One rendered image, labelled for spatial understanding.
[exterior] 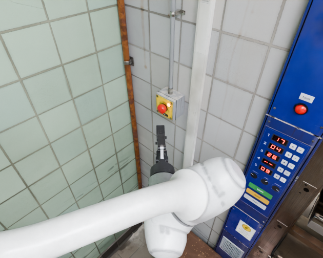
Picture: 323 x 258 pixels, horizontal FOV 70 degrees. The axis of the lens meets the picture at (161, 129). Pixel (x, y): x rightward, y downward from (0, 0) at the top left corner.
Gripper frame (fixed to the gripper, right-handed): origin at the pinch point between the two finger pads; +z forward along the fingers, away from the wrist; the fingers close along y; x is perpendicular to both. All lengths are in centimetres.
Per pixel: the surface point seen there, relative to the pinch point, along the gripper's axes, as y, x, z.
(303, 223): 28, 53, -22
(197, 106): -3.5, 14.6, 10.6
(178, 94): -4.9, 7.8, 16.9
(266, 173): 8.4, 36.3, -13.0
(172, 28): -30.5, 4.6, 17.4
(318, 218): 2, 41, -33
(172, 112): 0.7, 5.2, 12.5
